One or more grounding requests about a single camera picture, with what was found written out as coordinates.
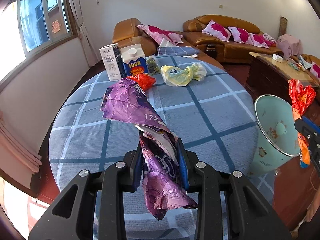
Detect blue white milk carton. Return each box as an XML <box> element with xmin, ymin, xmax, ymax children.
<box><xmin>120</xmin><ymin>44</ymin><xmax>148</xmax><ymax>78</ymax></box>

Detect brown leather armchair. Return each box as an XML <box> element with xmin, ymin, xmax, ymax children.
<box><xmin>301</xmin><ymin>54</ymin><xmax>320</xmax><ymax>80</ymax></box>

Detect blue checked tablecloth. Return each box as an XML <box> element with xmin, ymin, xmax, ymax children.
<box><xmin>49</xmin><ymin>55</ymin><xmax>275</xmax><ymax>240</ymax></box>

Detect clear patterned plastic packet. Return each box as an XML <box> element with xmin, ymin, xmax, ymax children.
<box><xmin>146</xmin><ymin>54</ymin><xmax>162</xmax><ymax>76</ymax></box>

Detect pale floral curtain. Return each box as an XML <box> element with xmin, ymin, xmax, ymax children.
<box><xmin>64</xmin><ymin>0</ymin><xmax>92</xmax><ymax>67</ymax></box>

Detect floral folded cloth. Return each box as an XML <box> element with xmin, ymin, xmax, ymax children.
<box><xmin>262</xmin><ymin>32</ymin><xmax>277</xmax><ymax>47</ymax></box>

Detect window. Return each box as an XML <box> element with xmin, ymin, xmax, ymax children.
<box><xmin>0</xmin><ymin>0</ymin><xmax>77</xmax><ymax>83</ymax></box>

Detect purple foil wrapper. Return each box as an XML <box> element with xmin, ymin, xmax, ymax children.
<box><xmin>101</xmin><ymin>78</ymin><xmax>198</xmax><ymax>221</ymax></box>

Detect orange blue snack wrapper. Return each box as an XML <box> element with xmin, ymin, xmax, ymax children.
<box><xmin>288</xmin><ymin>79</ymin><xmax>317</xmax><ymax>168</ymax></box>

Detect brown leather chaise sofa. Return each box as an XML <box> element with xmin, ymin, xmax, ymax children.
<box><xmin>112</xmin><ymin>18</ymin><xmax>225</xmax><ymax>70</ymax></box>

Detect blue plaid folded cloth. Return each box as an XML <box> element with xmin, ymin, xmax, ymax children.
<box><xmin>157</xmin><ymin>45</ymin><xmax>200</xmax><ymax>58</ymax></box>

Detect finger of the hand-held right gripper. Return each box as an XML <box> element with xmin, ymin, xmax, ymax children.
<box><xmin>301</xmin><ymin>116</ymin><xmax>320</xmax><ymax>133</ymax></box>
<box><xmin>294</xmin><ymin>120</ymin><xmax>320</xmax><ymax>170</ymax></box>

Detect rolled bamboo mat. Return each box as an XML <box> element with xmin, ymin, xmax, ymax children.
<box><xmin>279</xmin><ymin>16</ymin><xmax>288</xmax><ymax>37</ymax></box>

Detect light green trash bin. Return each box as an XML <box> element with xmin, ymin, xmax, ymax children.
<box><xmin>249</xmin><ymin>94</ymin><xmax>302</xmax><ymax>178</ymax></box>

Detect white drink carton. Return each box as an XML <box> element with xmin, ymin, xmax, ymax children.
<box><xmin>99</xmin><ymin>43</ymin><xmax>126</xmax><ymax>82</ymax></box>

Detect small red crumpled wrapper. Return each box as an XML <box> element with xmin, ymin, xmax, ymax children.
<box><xmin>126</xmin><ymin>73</ymin><xmax>156</xmax><ymax>91</ymax></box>

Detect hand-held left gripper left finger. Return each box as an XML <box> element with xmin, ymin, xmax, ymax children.
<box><xmin>27</xmin><ymin>144</ymin><xmax>144</xmax><ymax>240</ymax></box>

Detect yellow plastic bag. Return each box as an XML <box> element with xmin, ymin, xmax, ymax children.
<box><xmin>161</xmin><ymin>63</ymin><xmax>207</xmax><ymax>87</ymax></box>

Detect light green cloth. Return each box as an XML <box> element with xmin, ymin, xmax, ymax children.
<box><xmin>297</xmin><ymin>55</ymin><xmax>312</xmax><ymax>68</ymax></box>

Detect white folded cloth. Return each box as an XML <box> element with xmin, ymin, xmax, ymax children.
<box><xmin>159</xmin><ymin>38</ymin><xmax>177</xmax><ymax>48</ymax></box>

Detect person's right forearm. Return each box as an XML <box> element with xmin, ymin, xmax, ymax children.
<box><xmin>306</xmin><ymin>196</ymin><xmax>320</xmax><ymax>230</ymax></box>

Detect pink curtain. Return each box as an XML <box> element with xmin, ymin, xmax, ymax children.
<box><xmin>0</xmin><ymin>110</ymin><xmax>43</xmax><ymax>174</ymax></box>

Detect pink cloth cover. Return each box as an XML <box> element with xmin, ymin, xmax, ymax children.
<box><xmin>276</xmin><ymin>34</ymin><xmax>302</xmax><ymax>57</ymax></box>

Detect dark wooden coffee table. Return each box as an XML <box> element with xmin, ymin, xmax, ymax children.
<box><xmin>246</xmin><ymin>52</ymin><xmax>320</xmax><ymax>117</ymax></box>

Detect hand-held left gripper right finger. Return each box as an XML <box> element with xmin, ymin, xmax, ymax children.
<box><xmin>176</xmin><ymin>137</ymin><xmax>292</xmax><ymax>240</ymax></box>

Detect brown leather three-seat sofa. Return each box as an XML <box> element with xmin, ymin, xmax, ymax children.
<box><xmin>182</xmin><ymin>14</ymin><xmax>284</xmax><ymax>64</ymax></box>

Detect blue green small packets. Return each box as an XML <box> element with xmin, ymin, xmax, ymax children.
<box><xmin>287</xmin><ymin>61</ymin><xmax>304</xmax><ymax>71</ymax></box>

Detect pink floral pillow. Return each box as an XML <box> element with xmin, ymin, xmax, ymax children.
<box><xmin>309</xmin><ymin>64</ymin><xmax>320</xmax><ymax>79</ymax></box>
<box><xmin>227</xmin><ymin>26</ymin><xmax>250</xmax><ymax>43</ymax></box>
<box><xmin>136</xmin><ymin>24</ymin><xmax>184</xmax><ymax>46</ymax></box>
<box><xmin>247</xmin><ymin>32</ymin><xmax>269</xmax><ymax>48</ymax></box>
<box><xmin>202</xmin><ymin>19</ymin><xmax>232</xmax><ymax>42</ymax></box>

